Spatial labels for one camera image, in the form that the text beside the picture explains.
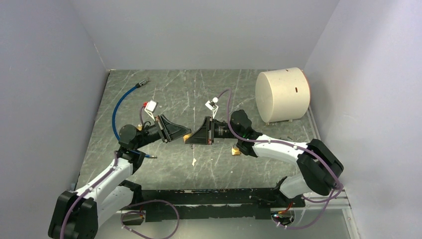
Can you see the brass padlock with key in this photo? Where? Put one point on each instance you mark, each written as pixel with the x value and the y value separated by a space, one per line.
pixel 186 137

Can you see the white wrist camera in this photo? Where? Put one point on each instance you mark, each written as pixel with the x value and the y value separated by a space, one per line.
pixel 212 106
pixel 150 108

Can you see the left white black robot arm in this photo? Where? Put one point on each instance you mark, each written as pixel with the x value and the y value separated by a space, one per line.
pixel 79 214

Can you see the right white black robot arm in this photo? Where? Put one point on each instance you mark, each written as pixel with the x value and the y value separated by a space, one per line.
pixel 319 168

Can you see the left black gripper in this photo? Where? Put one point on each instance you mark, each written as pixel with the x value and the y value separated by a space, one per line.
pixel 171 131

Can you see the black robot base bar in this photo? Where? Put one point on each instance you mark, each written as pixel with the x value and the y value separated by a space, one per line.
pixel 258 203

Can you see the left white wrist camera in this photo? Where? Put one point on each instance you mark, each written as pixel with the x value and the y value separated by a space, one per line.
pixel 150 108

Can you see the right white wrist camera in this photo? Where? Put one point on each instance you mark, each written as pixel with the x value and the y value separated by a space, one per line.
pixel 212 106

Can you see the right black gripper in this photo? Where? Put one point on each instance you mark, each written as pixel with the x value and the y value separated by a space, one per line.
pixel 203 135

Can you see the cream cylindrical container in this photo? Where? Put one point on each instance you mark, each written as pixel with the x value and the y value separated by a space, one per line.
pixel 282 94

